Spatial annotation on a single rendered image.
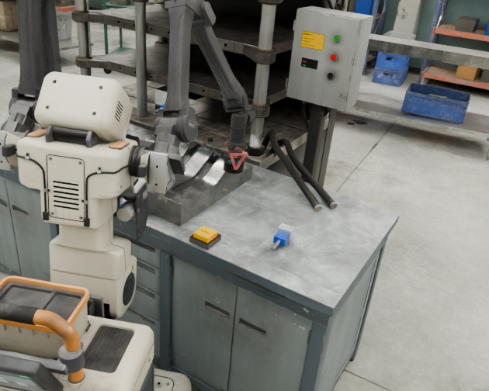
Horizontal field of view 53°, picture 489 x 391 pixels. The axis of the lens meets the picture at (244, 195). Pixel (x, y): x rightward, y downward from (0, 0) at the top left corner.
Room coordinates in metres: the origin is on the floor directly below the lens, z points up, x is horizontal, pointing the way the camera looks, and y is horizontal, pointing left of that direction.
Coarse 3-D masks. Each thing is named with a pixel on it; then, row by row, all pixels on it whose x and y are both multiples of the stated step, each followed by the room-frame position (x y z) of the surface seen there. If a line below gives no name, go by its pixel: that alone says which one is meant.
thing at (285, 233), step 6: (282, 228) 1.44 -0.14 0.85; (288, 228) 1.45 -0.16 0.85; (294, 228) 1.46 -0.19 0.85; (276, 234) 1.42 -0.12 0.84; (282, 234) 1.43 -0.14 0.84; (288, 234) 1.43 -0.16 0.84; (276, 240) 1.41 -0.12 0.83; (282, 240) 1.40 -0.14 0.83; (288, 240) 1.43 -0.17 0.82; (276, 246) 1.37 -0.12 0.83
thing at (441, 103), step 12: (420, 84) 5.19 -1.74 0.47; (408, 96) 4.86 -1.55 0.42; (420, 96) 4.81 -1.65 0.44; (432, 96) 4.76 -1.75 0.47; (444, 96) 5.09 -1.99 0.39; (456, 96) 5.05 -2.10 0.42; (468, 96) 5.00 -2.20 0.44; (408, 108) 4.85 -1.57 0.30; (420, 108) 4.81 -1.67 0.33; (432, 108) 4.76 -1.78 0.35; (444, 108) 4.72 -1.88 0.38; (456, 108) 4.68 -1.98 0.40; (456, 120) 4.66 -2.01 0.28
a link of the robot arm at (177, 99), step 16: (176, 0) 1.51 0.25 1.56; (192, 0) 1.51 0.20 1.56; (176, 16) 1.46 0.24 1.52; (192, 16) 1.50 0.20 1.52; (176, 32) 1.44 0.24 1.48; (176, 48) 1.41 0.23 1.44; (176, 64) 1.39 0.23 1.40; (176, 80) 1.36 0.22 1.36; (176, 96) 1.33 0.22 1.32; (160, 112) 1.34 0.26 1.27; (176, 112) 1.35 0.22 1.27; (192, 112) 1.33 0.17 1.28; (176, 128) 1.27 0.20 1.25; (192, 128) 1.31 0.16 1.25
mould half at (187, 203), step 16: (192, 160) 1.80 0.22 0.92; (176, 176) 1.71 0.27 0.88; (192, 176) 1.72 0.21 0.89; (208, 176) 1.71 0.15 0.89; (224, 176) 1.72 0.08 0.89; (240, 176) 1.83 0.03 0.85; (176, 192) 1.56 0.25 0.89; (192, 192) 1.58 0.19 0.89; (208, 192) 1.63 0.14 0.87; (224, 192) 1.73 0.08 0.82; (160, 208) 1.53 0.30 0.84; (176, 208) 1.49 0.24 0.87; (192, 208) 1.55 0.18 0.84
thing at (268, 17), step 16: (80, 0) 2.76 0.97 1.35; (160, 0) 3.36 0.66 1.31; (272, 16) 2.20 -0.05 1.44; (80, 32) 2.76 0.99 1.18; (272, 32) 2.21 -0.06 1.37; (80, 48) 2.76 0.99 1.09; (256, 80) 2.21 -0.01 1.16; (256, 96) 2.20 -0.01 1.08; (256, 128) 2.20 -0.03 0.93; (256, 144) 2.20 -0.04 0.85
